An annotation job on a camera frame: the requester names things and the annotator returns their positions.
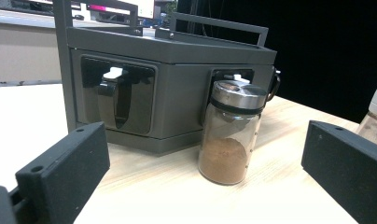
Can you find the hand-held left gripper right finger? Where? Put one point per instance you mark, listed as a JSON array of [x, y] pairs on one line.
[[348, 168]]

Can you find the grey spice rack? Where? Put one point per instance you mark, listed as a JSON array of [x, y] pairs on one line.
[[177, 93]]

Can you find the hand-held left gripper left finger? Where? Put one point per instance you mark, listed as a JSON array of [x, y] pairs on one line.
[[68, 168]]

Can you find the metal lid glass spice jar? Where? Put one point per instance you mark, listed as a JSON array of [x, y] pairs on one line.
[[227, 155]]

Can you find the monitor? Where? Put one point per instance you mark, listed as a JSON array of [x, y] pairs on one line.
[[143, 7]]

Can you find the dark curtain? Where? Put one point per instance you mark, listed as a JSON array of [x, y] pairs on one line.
[[326, 46]]

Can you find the white desk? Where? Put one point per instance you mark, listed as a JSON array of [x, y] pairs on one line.
[[21, 53]]

